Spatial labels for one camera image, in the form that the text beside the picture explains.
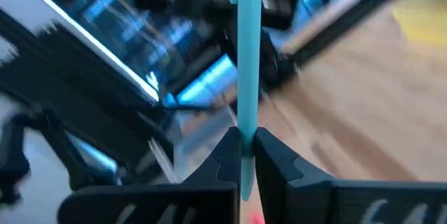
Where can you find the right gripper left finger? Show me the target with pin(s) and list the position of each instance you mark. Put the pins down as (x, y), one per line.
(209, 203)

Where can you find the black aluminium table frame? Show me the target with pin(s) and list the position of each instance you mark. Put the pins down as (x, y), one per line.
(331, 30)

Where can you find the mint green pen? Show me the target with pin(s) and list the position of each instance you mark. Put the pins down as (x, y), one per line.
(248, 60)

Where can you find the yellow translucent plastic bin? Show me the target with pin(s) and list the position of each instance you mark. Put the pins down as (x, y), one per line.
(422, 18)

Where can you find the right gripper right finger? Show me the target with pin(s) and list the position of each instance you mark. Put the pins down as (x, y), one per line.
(300, 203)

